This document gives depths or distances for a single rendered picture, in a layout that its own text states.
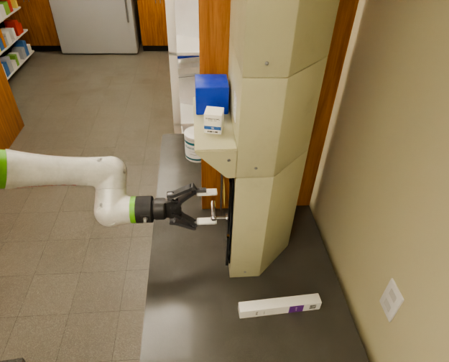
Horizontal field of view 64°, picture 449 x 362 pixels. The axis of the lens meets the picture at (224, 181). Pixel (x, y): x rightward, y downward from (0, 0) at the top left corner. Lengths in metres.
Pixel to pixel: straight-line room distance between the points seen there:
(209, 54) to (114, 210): 0.59
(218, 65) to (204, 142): 0.35
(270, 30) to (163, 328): 0.94
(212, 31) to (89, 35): 4.99
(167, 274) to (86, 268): 1.38
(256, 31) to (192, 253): 0.90
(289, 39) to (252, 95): 0.15
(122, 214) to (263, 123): 0.56
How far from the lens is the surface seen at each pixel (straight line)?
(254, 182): 1.04
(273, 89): 0.89
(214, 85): 1.10
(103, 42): 6.12
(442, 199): 0.93
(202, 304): 1.30
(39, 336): 2.52
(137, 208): 1.21
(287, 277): 1.39
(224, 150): 0.96
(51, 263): 2.82
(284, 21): 0.84
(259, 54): 0.85
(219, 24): 1.21
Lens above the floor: 2.05
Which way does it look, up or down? 39 degrees down
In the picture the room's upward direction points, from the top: 2 degrees clockwise
